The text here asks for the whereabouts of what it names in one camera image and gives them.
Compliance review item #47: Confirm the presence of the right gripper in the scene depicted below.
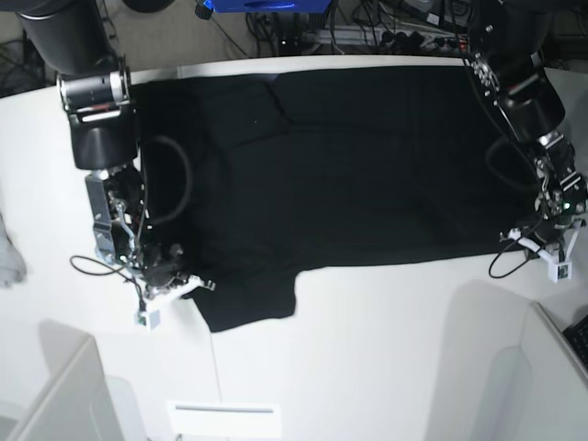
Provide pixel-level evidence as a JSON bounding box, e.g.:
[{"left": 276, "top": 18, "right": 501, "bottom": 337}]
[{"left": 132, "top": 243, "right": 216, "bottom": 306}]

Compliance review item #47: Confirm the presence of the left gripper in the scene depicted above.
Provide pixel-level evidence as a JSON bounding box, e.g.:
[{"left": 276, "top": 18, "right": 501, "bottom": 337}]
[{"left": 501, "top": 202, "right": 586, "bottom": 260}]

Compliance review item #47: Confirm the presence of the black T-shirt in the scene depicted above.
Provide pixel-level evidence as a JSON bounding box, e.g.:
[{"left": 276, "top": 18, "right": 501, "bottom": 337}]
[{"left": 133, "top": 66, "right": 537, "bottom": 333}]

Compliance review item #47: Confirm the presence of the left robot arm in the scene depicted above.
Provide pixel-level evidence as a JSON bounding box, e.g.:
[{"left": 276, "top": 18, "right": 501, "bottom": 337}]
[{"left": 469, "top": 1, "right": 587, "bottom": 251}]

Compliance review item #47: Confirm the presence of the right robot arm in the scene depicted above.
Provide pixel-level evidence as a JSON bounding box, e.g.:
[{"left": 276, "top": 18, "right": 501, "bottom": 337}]
[{"left": 1, "top": 1, "right": 215, "bottom": 302}]

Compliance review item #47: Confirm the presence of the black keyboard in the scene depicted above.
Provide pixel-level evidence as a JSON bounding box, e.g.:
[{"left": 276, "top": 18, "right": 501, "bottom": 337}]
[{"left": 563, "top": 316, "right": 588, "bottom": 368}]

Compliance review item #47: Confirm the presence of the white label plate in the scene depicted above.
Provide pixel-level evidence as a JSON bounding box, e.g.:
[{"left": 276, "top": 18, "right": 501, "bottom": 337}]
[{"left": 166, "top": 401, "right": 283, "bottom": 439}]

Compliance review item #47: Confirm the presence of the white bin right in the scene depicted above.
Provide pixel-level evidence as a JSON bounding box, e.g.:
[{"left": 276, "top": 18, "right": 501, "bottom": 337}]
[{"left": 471, "top": 303, "right": 587, "bottom": 440}]

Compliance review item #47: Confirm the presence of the white bin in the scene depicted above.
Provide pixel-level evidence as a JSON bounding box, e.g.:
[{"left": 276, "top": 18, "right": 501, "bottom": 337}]
[
  {"left": 1, "top": 320, "right": 149, "bottom": 440},
  {"left": 471, "top": 303, "right": 587, "bottom": 440}
]

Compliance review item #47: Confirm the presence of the white bin left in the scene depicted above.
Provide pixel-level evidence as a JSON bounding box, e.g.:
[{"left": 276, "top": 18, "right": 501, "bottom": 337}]
[{"left": 1, "top": 320, "right": 149, "bottom": 440}]

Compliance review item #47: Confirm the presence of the grey cloth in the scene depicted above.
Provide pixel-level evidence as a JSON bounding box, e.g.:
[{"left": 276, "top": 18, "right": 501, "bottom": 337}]
[{"left": 0, "top": 219, "right": 27, "bottom": 288}]

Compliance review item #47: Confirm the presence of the white power strip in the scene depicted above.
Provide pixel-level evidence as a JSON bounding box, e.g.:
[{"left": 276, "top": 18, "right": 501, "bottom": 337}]
[{"left": 303, "top": 25, "right": 467, "bottom": 51}]

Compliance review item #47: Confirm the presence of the blue box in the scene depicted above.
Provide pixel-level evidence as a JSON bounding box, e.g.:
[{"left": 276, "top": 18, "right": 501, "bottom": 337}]
[{"left": 203, "top": 0, "right": 331, "bottom": 13}]

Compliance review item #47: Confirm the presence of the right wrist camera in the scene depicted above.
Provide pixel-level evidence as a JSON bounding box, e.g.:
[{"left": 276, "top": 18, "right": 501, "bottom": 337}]
[{"left": 134, "top": 310, "right": 161, "bottom": 331}]

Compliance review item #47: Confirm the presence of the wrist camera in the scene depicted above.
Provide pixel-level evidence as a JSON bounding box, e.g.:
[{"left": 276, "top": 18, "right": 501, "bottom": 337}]
[
  {"left": 548, "top": 261, "right": 572, "bottom": 283},
  {"left": 134, "top": 310, "right": 161, "bottom": 331}
]

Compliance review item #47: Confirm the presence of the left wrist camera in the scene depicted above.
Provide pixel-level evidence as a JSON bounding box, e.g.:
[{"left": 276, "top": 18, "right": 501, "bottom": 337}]
[{"left": 548, "top": 261, "right": 572, "bottom": 283}]

